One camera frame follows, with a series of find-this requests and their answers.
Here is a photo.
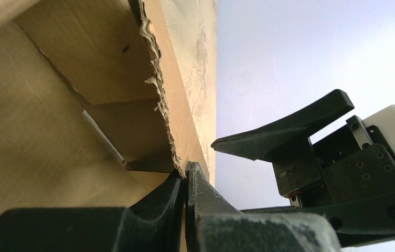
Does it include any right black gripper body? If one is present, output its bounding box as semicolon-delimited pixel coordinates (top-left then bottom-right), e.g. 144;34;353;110
272;116;395;207

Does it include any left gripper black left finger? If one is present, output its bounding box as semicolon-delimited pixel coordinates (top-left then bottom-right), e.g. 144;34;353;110
0;171;183;251

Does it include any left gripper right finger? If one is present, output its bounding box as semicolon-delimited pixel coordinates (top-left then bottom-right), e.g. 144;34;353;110
185;162;340;251

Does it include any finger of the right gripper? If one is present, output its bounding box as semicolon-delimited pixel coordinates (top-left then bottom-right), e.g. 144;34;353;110
243;191;395;247
211;89;355;162

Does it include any brown cardboard box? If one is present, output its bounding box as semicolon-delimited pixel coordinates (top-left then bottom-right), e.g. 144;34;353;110
0;1;217;215

